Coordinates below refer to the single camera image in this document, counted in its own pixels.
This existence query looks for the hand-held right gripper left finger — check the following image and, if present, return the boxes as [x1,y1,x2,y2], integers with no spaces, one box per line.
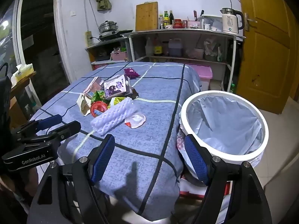
[27,134,116,224]

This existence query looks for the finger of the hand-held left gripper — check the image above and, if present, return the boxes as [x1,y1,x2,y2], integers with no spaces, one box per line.
[17,121,82,145]
[11,114,63,136]

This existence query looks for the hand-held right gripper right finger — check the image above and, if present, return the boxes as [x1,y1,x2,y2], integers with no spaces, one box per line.
[183,134,272,224]

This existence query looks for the beige paper wrapper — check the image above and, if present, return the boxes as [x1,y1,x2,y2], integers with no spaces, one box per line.
[77,93,94,116]

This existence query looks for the red round cup lid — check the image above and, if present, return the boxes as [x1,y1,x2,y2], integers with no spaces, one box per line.
[90,100,108,118]

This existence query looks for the white foam fruit net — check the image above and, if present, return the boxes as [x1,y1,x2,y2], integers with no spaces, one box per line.
[90,97,138,137]

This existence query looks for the green snack packet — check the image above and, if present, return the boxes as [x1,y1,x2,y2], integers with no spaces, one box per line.
[91,91,110,103]

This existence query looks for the white foil lid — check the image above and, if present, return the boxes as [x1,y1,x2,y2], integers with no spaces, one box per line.
[124,113,146,129]

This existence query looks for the pink drink carton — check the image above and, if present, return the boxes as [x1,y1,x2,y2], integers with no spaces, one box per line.
[83,77,104,95]

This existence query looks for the yellow-green snack packet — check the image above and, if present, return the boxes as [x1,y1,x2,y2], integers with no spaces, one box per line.
[107,97,127,109]

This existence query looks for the purple drink carton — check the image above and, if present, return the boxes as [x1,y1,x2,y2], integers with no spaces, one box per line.
[103,74,131,98]

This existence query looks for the brown snack wrapper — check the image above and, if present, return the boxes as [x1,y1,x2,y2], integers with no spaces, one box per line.
[127,87,140,99]

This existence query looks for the white round bin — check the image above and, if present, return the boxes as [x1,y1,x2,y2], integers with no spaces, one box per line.
[179,91,269,168]

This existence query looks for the purple snack packet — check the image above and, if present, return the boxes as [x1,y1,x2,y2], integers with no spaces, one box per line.
[123,68,141,78]

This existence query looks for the red stool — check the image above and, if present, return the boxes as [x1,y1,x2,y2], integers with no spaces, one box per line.
[179,175,232,201]

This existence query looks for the wooden side table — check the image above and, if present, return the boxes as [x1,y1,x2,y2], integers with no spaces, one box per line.
[9,71,38,122]

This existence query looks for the white plastic bin liner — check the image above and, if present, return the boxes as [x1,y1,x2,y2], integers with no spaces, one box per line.
[176,97,263,168]

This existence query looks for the blue checked blanket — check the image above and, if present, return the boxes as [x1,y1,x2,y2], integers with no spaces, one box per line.
[31,62,202,222]

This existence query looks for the yellow tissue pack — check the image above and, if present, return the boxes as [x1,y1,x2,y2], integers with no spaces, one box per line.
[10,63,35,84]

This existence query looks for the dark glass door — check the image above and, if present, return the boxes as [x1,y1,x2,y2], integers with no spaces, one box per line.
[0,0,70,112]

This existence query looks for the pink lidded storage box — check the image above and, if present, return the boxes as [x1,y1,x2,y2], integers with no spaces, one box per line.
[187,64,213,91]

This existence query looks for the pink plastic basket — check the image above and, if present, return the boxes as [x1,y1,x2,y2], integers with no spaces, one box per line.
[110,51,128,61]

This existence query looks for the low white shelf unit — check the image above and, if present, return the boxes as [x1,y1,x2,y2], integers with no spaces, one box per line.
[85,37,131,70]

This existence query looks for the black induction cooker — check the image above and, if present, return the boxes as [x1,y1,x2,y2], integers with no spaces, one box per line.
[97,29,133,42]

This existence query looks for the pink tub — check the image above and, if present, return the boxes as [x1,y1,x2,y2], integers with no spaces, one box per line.
[192,48,205,59]

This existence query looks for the steel pot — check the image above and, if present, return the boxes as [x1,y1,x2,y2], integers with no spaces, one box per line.
[98,21,118,33]

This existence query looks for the white plastic bags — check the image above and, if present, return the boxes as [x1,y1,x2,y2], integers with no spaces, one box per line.
[203,40,223,62]

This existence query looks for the white plastic bottle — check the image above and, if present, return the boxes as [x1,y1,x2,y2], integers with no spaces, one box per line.
[145,37,153,56]

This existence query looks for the dark liquid jug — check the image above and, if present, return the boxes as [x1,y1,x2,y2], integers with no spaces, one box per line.
[168,38,183,57]

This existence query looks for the yellow label sauce bottle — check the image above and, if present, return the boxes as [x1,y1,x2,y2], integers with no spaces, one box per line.
[153,38,163,57]

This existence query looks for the wooden door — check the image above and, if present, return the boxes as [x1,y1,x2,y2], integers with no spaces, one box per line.
[235,0,298,115]

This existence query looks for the tall white shelf unit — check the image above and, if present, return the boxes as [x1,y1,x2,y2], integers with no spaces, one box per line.
[121,27,246,94]

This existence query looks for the wooden cutting board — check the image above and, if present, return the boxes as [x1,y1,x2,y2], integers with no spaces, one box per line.
[135,2,159,32]

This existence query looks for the white plastic container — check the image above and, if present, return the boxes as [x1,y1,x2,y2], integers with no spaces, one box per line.
[201,14,223,31]

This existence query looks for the white electric kettle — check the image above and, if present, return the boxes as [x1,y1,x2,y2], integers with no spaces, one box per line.
[220,7,245,34]

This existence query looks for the metal door handle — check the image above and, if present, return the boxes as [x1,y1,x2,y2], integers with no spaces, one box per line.
[244,13,258,31]

